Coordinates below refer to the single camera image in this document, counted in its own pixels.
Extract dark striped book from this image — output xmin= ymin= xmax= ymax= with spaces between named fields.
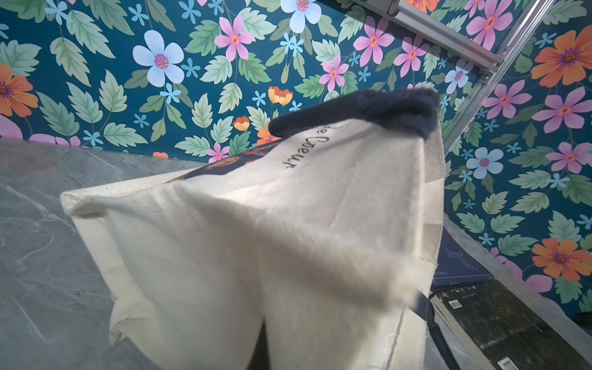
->
xmin=432 ymin=281 xmax=591 ymax=369

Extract navy book yellow label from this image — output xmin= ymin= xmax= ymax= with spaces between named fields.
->
xmin=431 ymin=228 xmax=495 ymax=292

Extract cream canvas tote bag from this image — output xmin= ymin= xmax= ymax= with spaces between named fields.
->
xmin=61 ymin=88 xmax=446 ymax=369

